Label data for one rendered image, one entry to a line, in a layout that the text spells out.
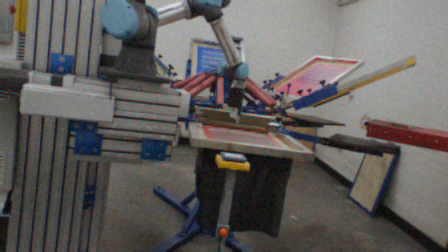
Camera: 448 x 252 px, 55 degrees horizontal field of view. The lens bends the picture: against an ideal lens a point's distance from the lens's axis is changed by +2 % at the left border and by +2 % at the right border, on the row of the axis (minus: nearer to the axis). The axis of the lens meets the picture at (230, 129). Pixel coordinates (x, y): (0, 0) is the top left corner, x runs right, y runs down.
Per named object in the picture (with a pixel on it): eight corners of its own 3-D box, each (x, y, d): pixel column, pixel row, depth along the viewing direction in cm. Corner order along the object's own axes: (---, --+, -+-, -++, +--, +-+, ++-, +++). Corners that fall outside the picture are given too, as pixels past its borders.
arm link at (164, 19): (111, 21, 197) (210, -11, 219) (102, 21, 210) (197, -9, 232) (120, 46, 202) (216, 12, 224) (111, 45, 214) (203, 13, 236)
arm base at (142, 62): (114, 70, 143) (117, 40, 142) (113, 67, 157) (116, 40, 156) (159, 76, 148) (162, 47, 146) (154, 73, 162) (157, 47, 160)
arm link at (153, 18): (160, 48, 156) (165, 10, 154) (147, 45, 143) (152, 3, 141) (129, 43, 158) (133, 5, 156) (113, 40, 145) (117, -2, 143)
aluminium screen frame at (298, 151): (314, 161, 199) (315, 153, 198) (190, 146, 190) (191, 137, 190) (275, 132, 276) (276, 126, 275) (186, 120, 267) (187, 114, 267)
